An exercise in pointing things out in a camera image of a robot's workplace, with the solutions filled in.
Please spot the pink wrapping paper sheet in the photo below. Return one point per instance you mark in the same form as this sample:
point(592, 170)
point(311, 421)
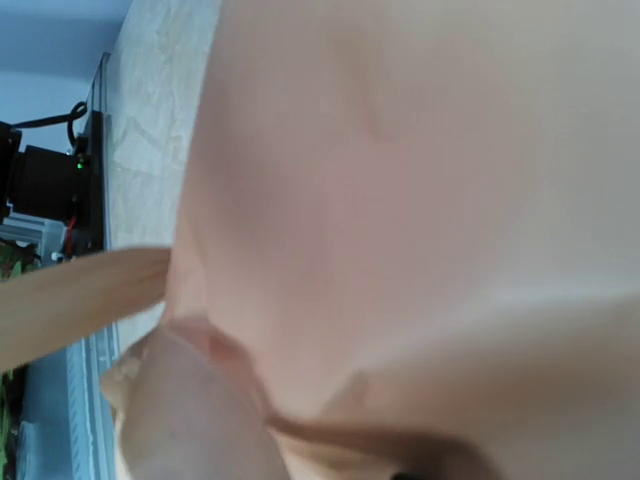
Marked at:
point(407, 248)

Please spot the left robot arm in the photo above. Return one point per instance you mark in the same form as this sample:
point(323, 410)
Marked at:
point(42, 183)

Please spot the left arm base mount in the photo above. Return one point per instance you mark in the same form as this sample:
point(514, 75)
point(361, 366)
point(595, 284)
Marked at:
point(87, 231)

